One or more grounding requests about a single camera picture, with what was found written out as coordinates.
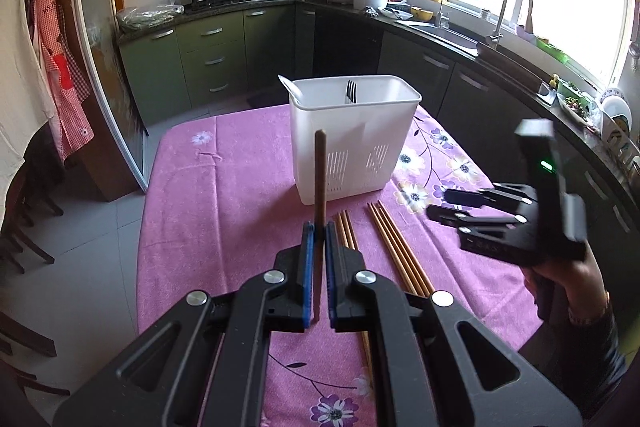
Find clear plastic bag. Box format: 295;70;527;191
116;4;185;32

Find white spoon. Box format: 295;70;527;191
278;75;304;104

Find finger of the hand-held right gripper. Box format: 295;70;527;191
442;183;540;212
426;206;528;242

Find person's right hand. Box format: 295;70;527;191
522;251;612;326

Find glass sliding door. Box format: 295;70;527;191
70;0;152;194

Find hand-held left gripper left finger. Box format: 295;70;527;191
52;221;317;427

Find green tray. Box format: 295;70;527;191
536;36;569;64

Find brown wooden chopstick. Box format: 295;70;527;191
367;204;414;297
334;213;370;402
371;203;421;298
313;130;328;324
378;200;433;296
339;211;374;402
375;201;427;298
344;210;359;252

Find purple floral tablecloth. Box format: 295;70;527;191
136;103;543;427

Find steel kitchen sink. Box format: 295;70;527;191
400;19;482;50

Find metal dish rack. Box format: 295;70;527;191
597;107;640;180

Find small steel faucet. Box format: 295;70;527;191
429;0;450;28

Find person's right forearm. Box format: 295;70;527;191
517;309;632;420

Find green base cabinets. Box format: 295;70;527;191
117;0;299;128

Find beaded bracelet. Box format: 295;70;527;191
569;291;614;326

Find white and yellow plate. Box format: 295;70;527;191
600;89;633;134

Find white plastic utensil basket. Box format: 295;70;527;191
290;75;422;206

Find black gas stove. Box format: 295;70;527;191
184;0;281;12

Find dark wooden chair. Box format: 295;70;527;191
0;167;66;275
0;311;72;400

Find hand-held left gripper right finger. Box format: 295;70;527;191
325;221;583;427

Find tall steel kitchen faucet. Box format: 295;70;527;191
486;0;535;46

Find white hanging cloth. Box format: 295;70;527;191
0;0;59;188

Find plate of food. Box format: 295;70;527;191
556;91;599;126

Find red checked apron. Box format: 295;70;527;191
26;0;96;162

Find dark base cabinets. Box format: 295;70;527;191
295;4;640;270

